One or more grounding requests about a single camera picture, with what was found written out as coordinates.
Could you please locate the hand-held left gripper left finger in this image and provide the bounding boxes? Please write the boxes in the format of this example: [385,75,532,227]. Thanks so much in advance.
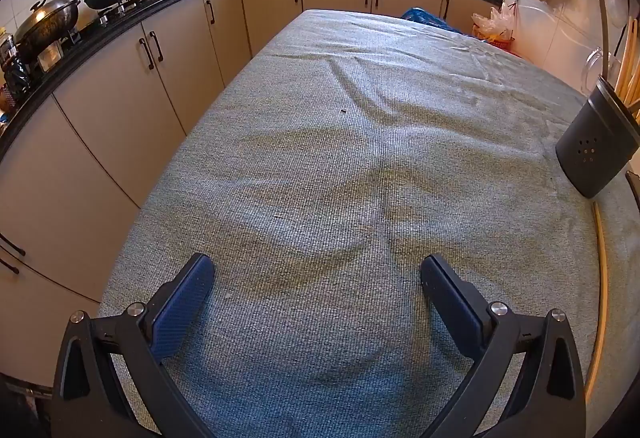
[50,253,217,438]

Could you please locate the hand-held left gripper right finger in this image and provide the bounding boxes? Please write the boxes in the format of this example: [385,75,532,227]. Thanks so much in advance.
[420,254,587,438]

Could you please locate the wooden chopstick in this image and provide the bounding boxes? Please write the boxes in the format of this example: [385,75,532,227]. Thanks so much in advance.
[624,60,640,106]
[615,17,636,94]
[584,200,610,401]

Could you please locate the dark grey utensil holder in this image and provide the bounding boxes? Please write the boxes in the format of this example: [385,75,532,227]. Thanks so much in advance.
[555,75,640,200]

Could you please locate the grey-green table cloth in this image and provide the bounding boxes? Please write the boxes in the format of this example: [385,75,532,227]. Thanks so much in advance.
[97,8,626,438]

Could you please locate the beige base cabinets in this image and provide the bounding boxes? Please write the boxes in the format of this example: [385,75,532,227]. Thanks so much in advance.
[0,0,506,399]

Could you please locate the blue plastic bag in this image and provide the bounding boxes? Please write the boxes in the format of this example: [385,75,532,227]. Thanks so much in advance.
[402,7,468,36]

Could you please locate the gas stove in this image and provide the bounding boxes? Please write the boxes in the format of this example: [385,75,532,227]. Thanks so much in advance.
[75,0,156,26]

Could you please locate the steel wok with lid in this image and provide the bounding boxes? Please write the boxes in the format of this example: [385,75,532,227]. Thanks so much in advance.
[14,0,82,61]

